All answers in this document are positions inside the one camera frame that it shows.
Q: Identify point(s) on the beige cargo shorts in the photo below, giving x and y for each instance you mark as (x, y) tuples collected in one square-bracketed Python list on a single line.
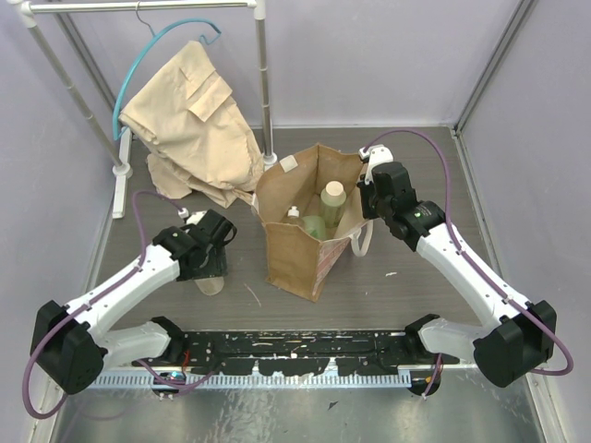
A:
[(196, 136)]

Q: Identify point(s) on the green bottle with beige cap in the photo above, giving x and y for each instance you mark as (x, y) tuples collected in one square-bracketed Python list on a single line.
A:
[(332, 200)]

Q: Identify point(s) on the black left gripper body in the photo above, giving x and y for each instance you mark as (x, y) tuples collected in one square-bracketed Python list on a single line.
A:
[(212, 266)]

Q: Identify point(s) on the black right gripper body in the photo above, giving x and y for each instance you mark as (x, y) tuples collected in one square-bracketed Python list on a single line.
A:
[(372, 206)]

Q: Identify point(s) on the light green lotion bottle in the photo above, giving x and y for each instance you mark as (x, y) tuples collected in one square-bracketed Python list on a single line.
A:
[(315, 226)]

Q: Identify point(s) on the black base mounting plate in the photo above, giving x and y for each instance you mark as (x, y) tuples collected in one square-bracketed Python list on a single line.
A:
[(364, 352)]

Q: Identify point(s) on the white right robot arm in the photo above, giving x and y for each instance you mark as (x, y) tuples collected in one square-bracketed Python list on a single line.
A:
[(513, 336)]

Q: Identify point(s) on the white slotted cable duct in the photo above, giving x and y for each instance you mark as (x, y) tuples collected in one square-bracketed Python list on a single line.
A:
[(134, 379)]

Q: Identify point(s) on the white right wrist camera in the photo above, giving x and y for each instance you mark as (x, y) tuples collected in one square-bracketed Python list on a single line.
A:
[(374, 156)]

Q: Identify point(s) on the brown canvas tote bag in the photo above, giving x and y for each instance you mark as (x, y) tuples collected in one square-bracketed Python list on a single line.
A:
[(298, 262)]

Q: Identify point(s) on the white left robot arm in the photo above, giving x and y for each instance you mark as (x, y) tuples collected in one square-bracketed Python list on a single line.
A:
[(74, 343)]

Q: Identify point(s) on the amber clear bottle white cap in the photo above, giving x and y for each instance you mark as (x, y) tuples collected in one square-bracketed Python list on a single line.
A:
[(293, 217)]

